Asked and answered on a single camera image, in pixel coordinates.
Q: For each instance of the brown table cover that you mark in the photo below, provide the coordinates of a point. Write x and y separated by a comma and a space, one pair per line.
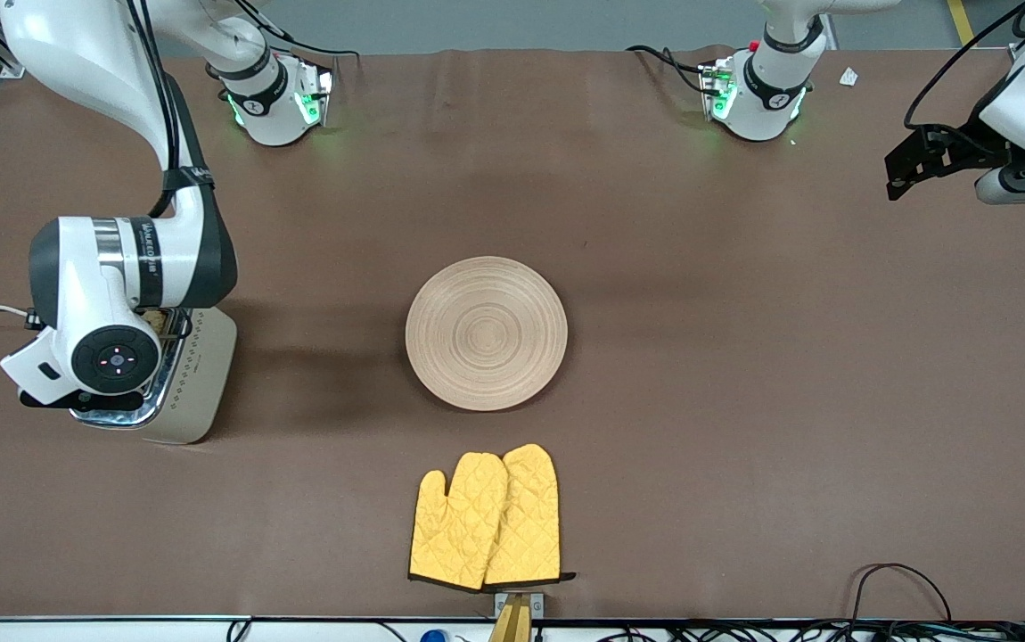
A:
655, 267

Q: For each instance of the brown bread slice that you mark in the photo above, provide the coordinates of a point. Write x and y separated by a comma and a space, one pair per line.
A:
154, 317

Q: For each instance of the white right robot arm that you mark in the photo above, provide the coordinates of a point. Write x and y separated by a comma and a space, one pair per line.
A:
85, 53

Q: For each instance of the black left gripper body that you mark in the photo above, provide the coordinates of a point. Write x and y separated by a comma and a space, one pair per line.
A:
967, 147

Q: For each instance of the round wooden plate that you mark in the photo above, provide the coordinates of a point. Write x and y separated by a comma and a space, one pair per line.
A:
486, 334

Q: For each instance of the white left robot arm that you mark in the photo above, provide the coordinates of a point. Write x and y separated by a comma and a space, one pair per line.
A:
766, 98

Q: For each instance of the yellow quilted oven mitt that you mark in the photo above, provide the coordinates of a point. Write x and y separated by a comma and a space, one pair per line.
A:
530, 526
459, 535

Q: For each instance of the wooden and metal bracket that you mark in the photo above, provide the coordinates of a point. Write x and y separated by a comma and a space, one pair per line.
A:
512, 620

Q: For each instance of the small white paper scrap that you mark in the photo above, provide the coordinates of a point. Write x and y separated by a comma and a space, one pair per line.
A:
848, 77

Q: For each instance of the cream and chrome toaster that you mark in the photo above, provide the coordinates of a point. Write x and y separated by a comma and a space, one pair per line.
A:
205, 383

